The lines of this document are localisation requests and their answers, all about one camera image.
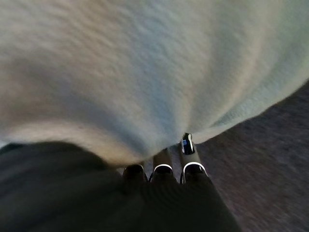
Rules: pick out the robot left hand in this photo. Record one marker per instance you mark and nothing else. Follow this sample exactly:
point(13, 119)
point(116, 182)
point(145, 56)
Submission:
point(120, 200)

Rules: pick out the cream fringed cushion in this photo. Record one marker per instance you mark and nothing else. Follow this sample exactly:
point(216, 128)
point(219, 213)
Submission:
point(144, 60)

